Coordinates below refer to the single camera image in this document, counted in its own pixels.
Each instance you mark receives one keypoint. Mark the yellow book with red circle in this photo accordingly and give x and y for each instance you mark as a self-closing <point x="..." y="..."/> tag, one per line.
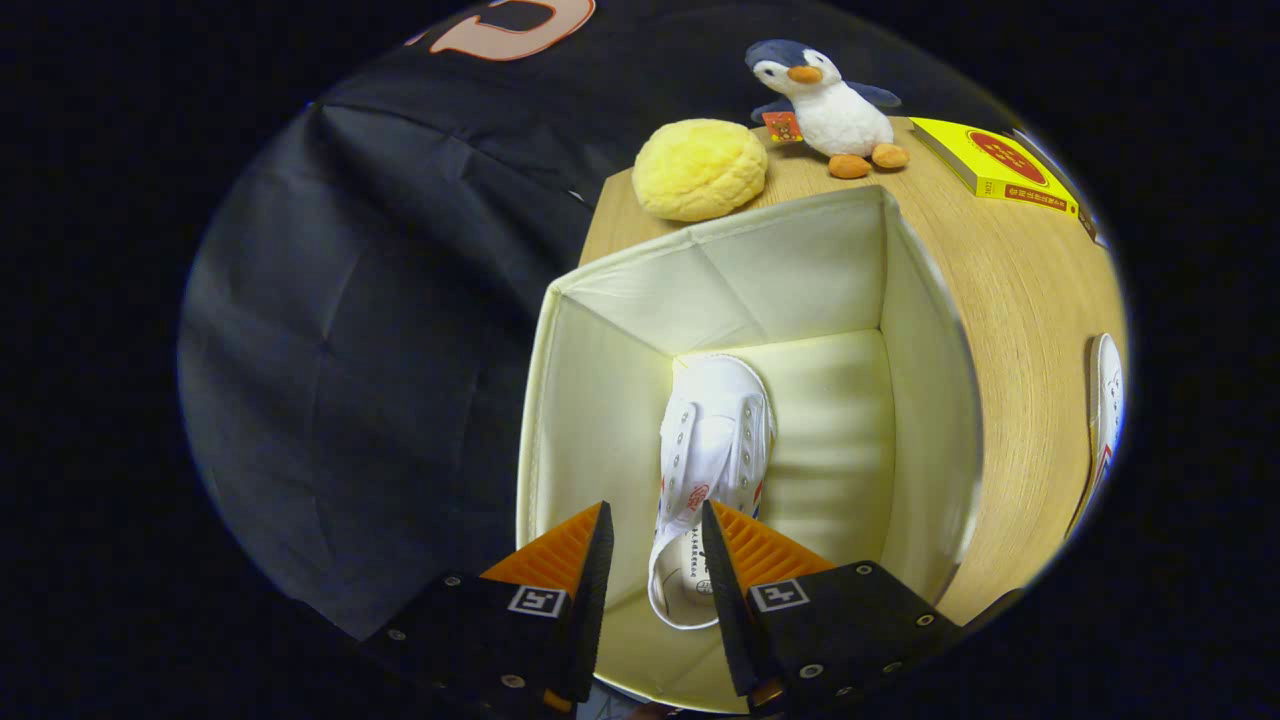
<point x="985" y="155"/>

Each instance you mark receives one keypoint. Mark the white canvas shoe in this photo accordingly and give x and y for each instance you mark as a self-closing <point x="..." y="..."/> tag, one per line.
<point x="715" y="440"/>
<point x="1105" y="400"/>

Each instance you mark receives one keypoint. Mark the penguin plush toy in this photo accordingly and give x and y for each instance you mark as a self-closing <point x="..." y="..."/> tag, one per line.
<point x="840" y="115"/>

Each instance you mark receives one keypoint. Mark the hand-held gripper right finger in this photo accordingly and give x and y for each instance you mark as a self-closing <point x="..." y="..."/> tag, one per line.
<point x="722" y="600"/>

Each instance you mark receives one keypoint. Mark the yellow round plush bun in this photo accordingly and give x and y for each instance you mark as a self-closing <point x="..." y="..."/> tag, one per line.
<point x="700" y="170"/>

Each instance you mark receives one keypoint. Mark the cream fabric storage box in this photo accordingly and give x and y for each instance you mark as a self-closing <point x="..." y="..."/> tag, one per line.
<point x="800" y="280"/>

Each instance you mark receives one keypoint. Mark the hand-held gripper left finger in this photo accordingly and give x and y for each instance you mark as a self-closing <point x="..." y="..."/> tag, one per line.
<point x="590" y="600"/>

